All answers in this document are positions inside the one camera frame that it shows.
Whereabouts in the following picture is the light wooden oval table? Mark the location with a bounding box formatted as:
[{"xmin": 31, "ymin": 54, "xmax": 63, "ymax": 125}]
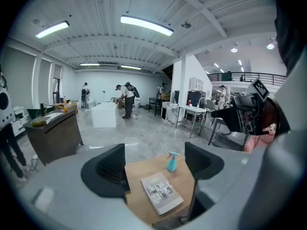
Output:
[{"xmin": 124, "ymin": 155, "xmax": 196, "ymax": 226}]

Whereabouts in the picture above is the magazine with cover photos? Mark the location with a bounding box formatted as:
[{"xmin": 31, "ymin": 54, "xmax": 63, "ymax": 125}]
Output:
[{"xmin": 140, "ymin": 172, "xmax": 185, "ymax": 216}]

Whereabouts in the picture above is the marble pattern counter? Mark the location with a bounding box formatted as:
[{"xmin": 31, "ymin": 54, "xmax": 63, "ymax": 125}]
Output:
[{"xmin": 161, "ymin": 101, "xmax": 179, "ymax": 126}]

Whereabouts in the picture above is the brown cardboard box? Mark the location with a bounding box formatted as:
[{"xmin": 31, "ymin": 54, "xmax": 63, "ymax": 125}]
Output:
[{"xmin": 54, "ymin": 100, "xmax": 79, "ymax": 114}]

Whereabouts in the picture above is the steel frame sink table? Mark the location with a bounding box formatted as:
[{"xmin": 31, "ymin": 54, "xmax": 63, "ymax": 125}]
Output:
[{"xmin": 176, "ymin": 97, "xmax": 208, "ymax": 138}]

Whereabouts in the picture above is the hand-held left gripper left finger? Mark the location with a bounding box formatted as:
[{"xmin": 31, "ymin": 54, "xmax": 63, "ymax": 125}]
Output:
[{"xmin": 18, "ymin": 142, "xmax": 155, "ymax": 230}]

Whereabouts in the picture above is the pink cushioned armchair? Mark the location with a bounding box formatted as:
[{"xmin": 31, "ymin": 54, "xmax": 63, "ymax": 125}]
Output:
[{"xmin": 244, "ymin": 126, "xmax": 276, "ymax": 153}]

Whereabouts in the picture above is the white small cabinet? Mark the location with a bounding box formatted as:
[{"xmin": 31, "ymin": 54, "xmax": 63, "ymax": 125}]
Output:
[{"xmin": 12, "ymin": 105, "xmax": 27, "ymax": 137}]

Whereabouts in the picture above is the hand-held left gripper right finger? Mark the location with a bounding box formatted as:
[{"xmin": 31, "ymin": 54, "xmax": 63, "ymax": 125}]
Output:
[{"xmin": 184, "ymin": 132, "xmax": 307, "ymax": 230}]

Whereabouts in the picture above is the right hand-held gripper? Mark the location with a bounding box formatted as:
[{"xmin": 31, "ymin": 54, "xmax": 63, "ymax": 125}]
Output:
[{"xmin": 211, "ymin": 78, "xmax": 271, "ymax": 137}]

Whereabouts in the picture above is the dark wooden cabinet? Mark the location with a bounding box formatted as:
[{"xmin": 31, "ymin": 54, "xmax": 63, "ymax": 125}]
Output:
[{"xmin": 23, "ymin": 109, "xmax": 84, "ymax": 166}]

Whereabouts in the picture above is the teal spray bottle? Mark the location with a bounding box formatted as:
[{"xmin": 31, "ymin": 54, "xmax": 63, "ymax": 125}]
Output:
[{"xmin": 166, "ymin": 151, "xmax": 180, "ymax": 173}]

